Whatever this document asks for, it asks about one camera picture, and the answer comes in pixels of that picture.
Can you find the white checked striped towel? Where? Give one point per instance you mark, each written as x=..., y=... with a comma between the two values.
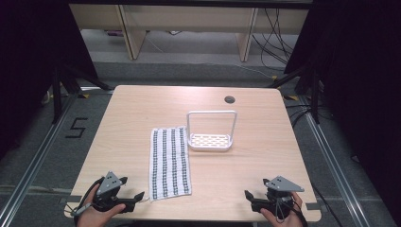
x=170, y=164

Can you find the person's left hand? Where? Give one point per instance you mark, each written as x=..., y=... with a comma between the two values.
x=97, y=218

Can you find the black curtain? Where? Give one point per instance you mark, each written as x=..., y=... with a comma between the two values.
x=362, y=94
x=28, y=63

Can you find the round grey table grommet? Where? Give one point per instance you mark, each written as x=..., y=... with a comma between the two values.
x=230, y=100

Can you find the person's right hand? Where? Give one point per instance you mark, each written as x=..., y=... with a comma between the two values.
x=285, y=222

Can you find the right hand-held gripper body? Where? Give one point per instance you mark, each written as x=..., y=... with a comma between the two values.
x=277, y=197

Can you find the aluminium floor rail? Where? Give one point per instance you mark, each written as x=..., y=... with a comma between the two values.
x=34, y=164
x=334, y=170

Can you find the light wooden shelf unit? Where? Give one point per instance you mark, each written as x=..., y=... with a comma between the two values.
x=135, y=34

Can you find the white rack with bar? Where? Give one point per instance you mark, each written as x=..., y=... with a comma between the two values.
x=193, y=145

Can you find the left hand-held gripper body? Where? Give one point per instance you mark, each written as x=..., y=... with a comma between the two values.
x=108, y=186

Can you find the black metal stand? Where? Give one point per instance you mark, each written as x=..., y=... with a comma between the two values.
x=315, y=97
x=57, y=97

